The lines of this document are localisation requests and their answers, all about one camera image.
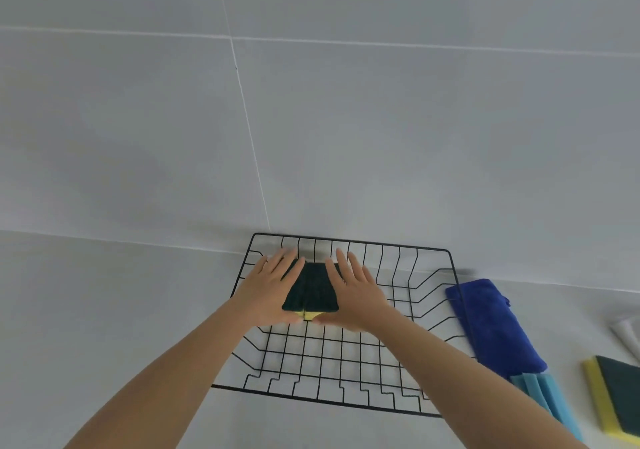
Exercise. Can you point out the person's left forearm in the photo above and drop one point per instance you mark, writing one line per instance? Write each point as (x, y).
(150, 378)

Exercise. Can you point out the person's right hand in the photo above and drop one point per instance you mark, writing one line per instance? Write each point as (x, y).
(356, 299)

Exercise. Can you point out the person's right middle finger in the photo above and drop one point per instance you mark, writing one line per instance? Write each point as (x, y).
(345, 265)

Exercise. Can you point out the dark blue microfibre cloth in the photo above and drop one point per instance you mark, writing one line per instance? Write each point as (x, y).
(495, 323)

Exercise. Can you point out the green and yellow scrub sponge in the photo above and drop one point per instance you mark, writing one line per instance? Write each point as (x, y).
(312, 289)
(617, 396)

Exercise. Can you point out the person's left hand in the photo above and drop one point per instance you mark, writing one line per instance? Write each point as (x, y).
(262, 293)

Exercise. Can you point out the person's left thumb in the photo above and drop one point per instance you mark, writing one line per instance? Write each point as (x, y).
(291, 317)

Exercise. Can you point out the person's left middle finger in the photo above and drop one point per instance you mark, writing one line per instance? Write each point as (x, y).
(283, 263)

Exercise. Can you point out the person's right forearm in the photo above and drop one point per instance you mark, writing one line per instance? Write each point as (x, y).
(480, 388)

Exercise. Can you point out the white cloth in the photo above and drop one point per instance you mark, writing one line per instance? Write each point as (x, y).
(627, 336)

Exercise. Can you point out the light blue folded cloth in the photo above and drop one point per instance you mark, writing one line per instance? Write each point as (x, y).
(547, 401)

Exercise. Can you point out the person's right thumb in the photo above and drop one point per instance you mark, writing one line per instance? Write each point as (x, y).
(325, 318)

